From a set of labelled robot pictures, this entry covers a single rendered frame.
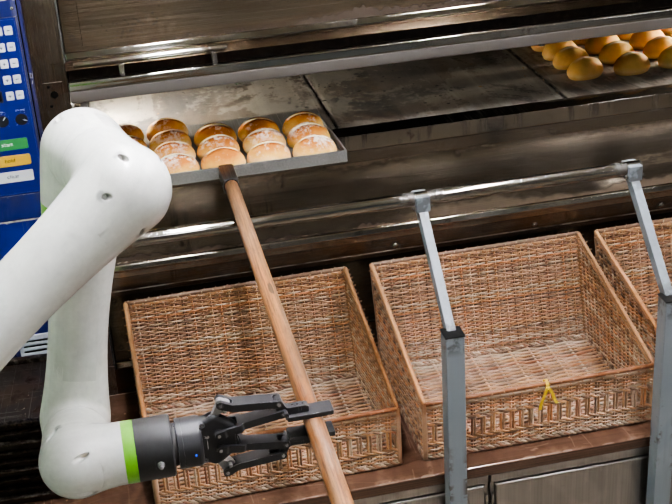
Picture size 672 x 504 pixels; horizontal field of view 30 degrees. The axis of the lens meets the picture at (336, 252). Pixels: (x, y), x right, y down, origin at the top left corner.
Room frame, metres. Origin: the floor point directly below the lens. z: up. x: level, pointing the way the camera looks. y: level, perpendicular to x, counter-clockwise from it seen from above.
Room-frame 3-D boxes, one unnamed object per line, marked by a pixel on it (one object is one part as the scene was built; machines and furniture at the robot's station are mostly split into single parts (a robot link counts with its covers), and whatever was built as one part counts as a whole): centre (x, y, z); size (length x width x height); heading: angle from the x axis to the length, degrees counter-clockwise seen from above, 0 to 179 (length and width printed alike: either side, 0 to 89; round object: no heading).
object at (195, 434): (1.54, 0.21, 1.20); 0.09 x 0.07 x 0.08; 101
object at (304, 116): (2.80, 0.06, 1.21); 0.10 x 0.07 x 0.06; 100
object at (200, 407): (2.46, 0.20, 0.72); 0.56 x 0.49 x 0.28; 101
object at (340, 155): (2.75, 0.26, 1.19); 0.55 x 0.36 x 0.03; 100
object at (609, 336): (2.57, -0.39, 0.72); 0.56 x 0.49 x 0.28; 100
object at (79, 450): (1.52, 0.38, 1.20); 0.14 x 0.13 x 0.11; 101
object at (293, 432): (1.57, 0.06, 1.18); 0.07 x 0.03 x 0.01; 101
